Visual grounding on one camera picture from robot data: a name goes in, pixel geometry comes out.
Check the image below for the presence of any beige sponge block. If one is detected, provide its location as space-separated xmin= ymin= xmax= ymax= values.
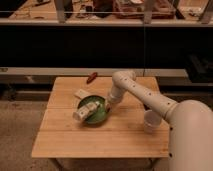
xmin=74 ymin=89 xmax=90 ymax=99

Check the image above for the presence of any white paper cup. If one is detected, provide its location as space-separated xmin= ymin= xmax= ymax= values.
xmin=143 ymin=110 xmax=162 ymax=133

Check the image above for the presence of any white cylindrical bottle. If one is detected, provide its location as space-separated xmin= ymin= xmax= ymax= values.
xmin=73 ymin=101 xmax=100 ymax=122

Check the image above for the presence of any green ceramic bowl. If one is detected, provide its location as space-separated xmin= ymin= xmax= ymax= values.
xmin=77 ymin=95 xmax=107 ymax=124

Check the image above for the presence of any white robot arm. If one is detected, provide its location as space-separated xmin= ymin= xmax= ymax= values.
xmin=107 ymin=70 xmax=213 ymax=171

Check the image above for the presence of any wooden shelf with clutter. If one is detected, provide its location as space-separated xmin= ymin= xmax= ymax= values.
xmin=0 ymin=0 xmax=213 ymax=27

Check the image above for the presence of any wooden table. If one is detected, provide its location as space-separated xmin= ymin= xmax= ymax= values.
xmin=31 ymin=77 xmax=169 ymax=159

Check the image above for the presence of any red brown sausage toy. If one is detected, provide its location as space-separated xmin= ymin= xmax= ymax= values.
xmin=86 ymin=72 xmax=98 ymax=84

